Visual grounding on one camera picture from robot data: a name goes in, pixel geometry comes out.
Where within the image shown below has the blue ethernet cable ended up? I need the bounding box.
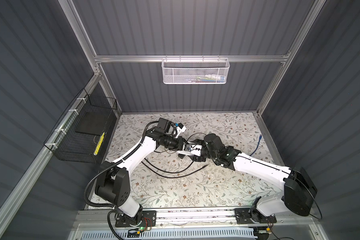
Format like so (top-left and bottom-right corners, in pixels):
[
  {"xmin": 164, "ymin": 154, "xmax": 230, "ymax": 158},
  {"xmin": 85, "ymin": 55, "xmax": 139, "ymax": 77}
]
[{"xmin": 248, "ymin": 134, "xmax": 263, "ymax": 157}]

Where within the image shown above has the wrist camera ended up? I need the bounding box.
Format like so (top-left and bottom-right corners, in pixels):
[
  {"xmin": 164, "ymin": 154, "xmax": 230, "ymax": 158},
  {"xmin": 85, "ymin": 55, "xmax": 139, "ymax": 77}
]
[
  {"xmin": 175, "ymin": 123, "xmax": 187, "ymax": 138},
  {"xmin": 184, "ymin": 144, "xmax": 203, "ymax": 157}
]

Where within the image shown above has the yellow item in basket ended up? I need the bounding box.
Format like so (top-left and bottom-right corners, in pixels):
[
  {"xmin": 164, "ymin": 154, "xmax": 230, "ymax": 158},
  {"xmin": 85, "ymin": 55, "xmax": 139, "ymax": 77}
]
[{"xmin": 93, "ymin": 132, "xmax": 106, "ymax": 156}]

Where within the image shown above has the white mesh wall basket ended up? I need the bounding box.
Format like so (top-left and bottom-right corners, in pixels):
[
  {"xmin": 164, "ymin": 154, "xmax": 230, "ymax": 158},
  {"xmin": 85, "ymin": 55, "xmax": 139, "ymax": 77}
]
[{"xmin": 161, "ymin": 58, "xmax": 230, "ymax": 85}]

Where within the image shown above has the white box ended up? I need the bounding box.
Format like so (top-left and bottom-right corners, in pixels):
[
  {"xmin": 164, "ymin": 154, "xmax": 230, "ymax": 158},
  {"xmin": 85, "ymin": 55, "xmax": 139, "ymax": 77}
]
[{"xmin": 177, "ymin": 150, "xmax": 201, "ymax": 156}]

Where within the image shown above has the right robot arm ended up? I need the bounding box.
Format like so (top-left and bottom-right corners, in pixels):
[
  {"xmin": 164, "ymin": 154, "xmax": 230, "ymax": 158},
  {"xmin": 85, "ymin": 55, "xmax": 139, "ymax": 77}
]
[{"xmin": 191, "ymin": 134, "xmax": 318, "ymax": 223}]

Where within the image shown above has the black wire wall basket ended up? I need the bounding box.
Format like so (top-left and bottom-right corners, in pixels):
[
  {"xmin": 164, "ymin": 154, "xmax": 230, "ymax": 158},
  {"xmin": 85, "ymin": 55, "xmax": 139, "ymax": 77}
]
[{"xmin": 44, "ymin": 90, "xmax": 118, "ymax": 164}]

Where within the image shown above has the long black cable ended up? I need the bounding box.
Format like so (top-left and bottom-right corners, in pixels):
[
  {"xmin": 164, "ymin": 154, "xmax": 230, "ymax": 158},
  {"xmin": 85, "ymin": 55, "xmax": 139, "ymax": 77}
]
[{"xmin": 140, "ymin": 161, "xmax": 209, "ymax": 180}]

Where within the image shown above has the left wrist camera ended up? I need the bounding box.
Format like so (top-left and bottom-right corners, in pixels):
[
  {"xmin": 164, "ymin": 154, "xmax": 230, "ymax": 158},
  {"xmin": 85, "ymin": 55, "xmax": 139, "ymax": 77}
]
[{"xmin": 175, "ymin": 123, "xmax": 187, "ymax": 138}]

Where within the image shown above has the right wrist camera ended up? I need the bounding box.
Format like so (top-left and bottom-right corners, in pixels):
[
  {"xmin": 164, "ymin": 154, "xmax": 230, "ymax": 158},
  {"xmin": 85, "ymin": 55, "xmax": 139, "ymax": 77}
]
[{"xmin": 184, "ymin": 144, "xmax": 203, "ymax": 157}]

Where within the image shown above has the black pad in basket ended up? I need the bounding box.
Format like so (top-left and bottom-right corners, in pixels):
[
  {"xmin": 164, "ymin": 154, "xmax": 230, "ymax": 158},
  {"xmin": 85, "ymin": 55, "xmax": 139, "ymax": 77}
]
[{"xmin": 75, "ymin": 112, "xmax": 108, "ymax": 136}]

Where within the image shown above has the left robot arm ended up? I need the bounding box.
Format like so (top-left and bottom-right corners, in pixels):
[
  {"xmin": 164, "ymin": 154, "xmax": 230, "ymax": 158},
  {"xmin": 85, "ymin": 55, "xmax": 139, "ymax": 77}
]
[{"xmin": 84, "ymin": 118, "xmax": 186, "ymax": 218}]

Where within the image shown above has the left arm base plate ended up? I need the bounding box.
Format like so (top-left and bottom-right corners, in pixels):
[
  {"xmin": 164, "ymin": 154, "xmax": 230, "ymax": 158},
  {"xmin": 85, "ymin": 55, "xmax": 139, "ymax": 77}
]
[{"xmin": 115, "ymin": 210, "xmax": 157, "ymax": 228}]

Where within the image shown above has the white ventilated cable duct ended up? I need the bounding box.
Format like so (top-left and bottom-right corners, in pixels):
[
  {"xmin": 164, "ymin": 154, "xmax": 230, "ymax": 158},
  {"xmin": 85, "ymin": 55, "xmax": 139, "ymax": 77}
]
[{"xmin": 79, "ymin": 227, "xmax": 257, "ymax": 240}]

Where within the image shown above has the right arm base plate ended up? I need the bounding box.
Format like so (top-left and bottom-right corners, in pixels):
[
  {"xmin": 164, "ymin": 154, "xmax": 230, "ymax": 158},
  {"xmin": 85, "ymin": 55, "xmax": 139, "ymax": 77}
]
[{"xmin": 234, "ymin": 208, "xmax": 277, "ymax": 224}]

